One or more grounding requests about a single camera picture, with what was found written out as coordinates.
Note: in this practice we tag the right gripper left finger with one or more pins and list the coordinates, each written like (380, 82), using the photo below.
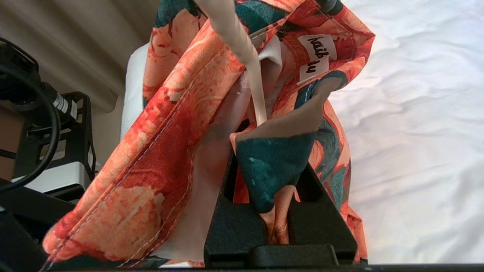
(234, 230)

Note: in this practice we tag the cream white clothes hanger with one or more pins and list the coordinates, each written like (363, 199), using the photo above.
(236, 34)

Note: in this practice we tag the white bed sheet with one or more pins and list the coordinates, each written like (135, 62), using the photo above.
(416, 132)

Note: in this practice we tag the orange teal floral shirt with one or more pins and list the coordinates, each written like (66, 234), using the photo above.
(166, 162)

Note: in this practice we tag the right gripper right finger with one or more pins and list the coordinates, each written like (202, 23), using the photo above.
(317, 223)

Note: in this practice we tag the beige curtain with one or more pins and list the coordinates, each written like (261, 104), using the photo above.
(75, 41)

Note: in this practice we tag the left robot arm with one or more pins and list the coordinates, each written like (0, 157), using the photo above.
(22, 87)

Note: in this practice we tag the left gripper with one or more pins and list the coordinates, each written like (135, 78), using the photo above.
(22, 223)

